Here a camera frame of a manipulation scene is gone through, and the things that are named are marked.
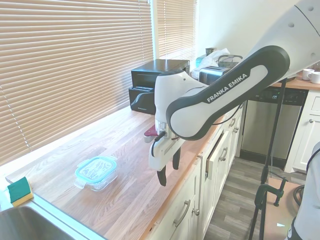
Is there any white grey robot base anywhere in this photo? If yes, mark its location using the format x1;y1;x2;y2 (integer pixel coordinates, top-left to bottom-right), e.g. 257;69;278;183
287;144;320;240

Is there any white side cabinet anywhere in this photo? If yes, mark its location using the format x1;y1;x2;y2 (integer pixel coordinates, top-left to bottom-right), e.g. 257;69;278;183
284;89;320;174

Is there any maroon plastic object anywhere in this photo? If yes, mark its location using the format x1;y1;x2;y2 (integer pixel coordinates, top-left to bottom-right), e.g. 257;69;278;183
143;124;161;144

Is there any stainless steel dishwasher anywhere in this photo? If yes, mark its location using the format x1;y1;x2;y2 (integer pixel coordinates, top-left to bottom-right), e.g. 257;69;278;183
239;87;309;171

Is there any green yellow sponge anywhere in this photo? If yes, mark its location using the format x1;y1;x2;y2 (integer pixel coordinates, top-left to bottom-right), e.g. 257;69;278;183
6;176;35;208

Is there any black wire basket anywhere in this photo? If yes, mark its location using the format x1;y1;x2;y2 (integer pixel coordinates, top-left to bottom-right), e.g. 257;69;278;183
216;54;244;69

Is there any narrow beige window blind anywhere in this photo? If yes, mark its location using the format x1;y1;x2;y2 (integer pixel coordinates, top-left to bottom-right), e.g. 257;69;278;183
156;0;198;62

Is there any stainless steel double sink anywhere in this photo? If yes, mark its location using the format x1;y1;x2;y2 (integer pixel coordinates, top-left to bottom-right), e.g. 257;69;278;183
0;204;109;240

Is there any teal glass jar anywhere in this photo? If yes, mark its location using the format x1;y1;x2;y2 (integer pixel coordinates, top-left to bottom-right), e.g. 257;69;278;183
195;56;207;70

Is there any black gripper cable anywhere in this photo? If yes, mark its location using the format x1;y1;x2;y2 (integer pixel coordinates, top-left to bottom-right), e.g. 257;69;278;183
152;103;245;151

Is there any teal clear container lid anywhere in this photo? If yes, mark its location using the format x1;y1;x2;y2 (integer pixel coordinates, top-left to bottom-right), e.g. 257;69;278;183
74;155;118;181

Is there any black camera tripod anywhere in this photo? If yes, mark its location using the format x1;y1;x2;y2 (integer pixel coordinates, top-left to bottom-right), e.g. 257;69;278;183
246;76;289;240

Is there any green black clamp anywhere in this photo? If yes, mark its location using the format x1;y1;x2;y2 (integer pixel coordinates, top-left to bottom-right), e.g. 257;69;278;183
254;175;289;209

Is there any clear glass food container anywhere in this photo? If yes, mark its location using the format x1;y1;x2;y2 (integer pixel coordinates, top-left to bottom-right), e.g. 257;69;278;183
73;155;119;192

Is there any black toaster oven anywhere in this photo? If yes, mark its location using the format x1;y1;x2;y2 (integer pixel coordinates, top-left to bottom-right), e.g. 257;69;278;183
130;58;192;88

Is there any black countertop appliance box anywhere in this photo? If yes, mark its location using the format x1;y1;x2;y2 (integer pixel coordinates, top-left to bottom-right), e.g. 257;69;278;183
128;84;157;116

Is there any silver toaster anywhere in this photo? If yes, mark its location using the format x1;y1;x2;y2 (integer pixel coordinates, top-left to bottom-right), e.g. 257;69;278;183
198;65;232;86

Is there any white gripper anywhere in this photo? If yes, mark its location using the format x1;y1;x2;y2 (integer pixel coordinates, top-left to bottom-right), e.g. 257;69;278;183
148;130;186;187

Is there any white plastic bag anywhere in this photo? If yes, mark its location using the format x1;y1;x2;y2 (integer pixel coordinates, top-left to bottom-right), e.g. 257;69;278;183
201;47;231;69

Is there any white kitchen base cabinet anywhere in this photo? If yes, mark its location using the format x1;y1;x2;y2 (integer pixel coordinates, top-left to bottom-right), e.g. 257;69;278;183
146;106;245;240

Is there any brown cardboard floor sheet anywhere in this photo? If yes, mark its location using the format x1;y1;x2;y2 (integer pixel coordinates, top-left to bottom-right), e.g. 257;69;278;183
249;179;305;240

